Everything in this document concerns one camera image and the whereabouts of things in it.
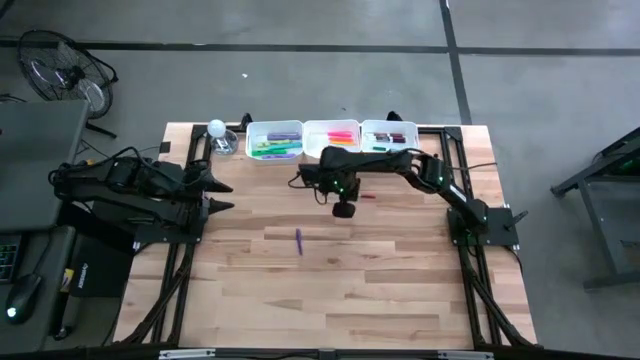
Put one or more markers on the dark grey desk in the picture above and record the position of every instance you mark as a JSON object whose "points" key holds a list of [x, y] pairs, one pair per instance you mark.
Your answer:
{"points": [[45, 250]]}

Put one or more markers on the grey metal cart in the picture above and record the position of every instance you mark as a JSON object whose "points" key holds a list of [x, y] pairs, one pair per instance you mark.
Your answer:
{"points": [[615, 225]]}

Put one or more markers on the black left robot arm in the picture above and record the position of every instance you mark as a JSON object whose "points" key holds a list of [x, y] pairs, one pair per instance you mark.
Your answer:
{"points": [[125, 175]]}

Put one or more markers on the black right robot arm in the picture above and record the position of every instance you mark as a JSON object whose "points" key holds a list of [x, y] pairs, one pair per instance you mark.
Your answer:
{"points": [[380, 160]]}

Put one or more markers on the light green highlighter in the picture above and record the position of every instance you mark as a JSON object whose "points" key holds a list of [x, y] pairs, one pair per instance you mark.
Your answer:
{"points": [[265, 143]]}

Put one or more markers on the orange-brown dry-erase marker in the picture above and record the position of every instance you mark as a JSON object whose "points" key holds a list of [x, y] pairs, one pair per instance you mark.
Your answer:
{"points": [[397, 134]]}

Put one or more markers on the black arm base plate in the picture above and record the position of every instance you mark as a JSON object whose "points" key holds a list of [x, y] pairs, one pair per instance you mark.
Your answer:
{"points": [[502, 227], [165, 237]]}

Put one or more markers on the black table clamp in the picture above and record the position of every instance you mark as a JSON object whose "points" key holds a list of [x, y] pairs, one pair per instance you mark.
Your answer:
{"points": [[246, 120], [394, 116]]}

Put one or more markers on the black computer mouse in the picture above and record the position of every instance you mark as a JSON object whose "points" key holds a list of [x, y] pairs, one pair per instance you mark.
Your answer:
{"points": [[25, 295]]}

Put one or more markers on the black crossbeam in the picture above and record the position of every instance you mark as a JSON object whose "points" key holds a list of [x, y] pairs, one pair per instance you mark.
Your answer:
{"points": [[325, 355]]}

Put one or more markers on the black box with white print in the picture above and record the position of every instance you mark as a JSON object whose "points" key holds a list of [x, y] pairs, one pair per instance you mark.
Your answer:
{"points": [[100, 270]]}

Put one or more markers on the purple highlighter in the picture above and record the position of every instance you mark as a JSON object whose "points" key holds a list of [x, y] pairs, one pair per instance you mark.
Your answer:
{"points": [[277, 156], [283, 136]]}

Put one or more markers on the grey computer monitor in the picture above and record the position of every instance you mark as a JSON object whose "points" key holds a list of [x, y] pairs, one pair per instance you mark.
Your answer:
{"points": [[42, 165]]}

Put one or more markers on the black floor fan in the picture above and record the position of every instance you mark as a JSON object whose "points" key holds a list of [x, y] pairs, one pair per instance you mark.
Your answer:
{"points": [[72, 77]]}

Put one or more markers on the silver bracket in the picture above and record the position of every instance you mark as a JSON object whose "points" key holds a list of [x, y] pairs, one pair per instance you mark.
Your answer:
{"points": [[465, 355], [187, 354]]}

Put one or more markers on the green dry-erase marker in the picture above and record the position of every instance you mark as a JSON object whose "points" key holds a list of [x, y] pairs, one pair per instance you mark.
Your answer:
{"points": [[380, 148]]}

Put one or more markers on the small black box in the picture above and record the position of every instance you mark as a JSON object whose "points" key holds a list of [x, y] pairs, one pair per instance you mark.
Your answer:
{"points": [[165, 147]]}

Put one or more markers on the yellow slim highlighter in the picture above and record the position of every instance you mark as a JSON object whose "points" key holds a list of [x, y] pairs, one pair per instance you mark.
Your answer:
{"points": [[344, 143]]}

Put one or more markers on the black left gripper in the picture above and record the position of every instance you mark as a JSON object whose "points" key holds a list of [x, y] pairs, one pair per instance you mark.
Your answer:
{"points": [[195, 197]]}

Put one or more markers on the dark purple slim marker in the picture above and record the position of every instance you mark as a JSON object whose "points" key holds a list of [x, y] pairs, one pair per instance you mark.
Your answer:
{"points": [[299, 242]]}

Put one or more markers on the teal highlighter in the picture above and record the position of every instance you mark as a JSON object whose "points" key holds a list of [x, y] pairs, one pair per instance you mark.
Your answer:
{"points": [[292, 146]]}

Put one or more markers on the white plastic bin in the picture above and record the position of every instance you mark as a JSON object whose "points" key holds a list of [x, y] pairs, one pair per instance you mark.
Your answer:
{"points": [[412, 135], [250, 130], [315, 135]]}

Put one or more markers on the black aluminium frame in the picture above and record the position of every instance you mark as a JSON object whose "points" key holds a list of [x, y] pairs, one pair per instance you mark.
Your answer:
{"points": [[455, 134]]}

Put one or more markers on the backlit keyboard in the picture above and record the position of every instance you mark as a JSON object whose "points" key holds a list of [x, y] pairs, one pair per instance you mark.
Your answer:
{"points": [[7, 260]]}

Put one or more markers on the black yellow hand tool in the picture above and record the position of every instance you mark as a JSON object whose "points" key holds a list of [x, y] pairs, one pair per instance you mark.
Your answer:
{"points": [[67, 280]]}

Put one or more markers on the white light bulb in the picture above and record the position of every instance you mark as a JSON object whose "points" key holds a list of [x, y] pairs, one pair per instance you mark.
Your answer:
{"points": [[216, 128]]}

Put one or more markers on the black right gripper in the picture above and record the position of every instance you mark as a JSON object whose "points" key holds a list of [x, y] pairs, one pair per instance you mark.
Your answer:
{"points": [[340, 192]]}

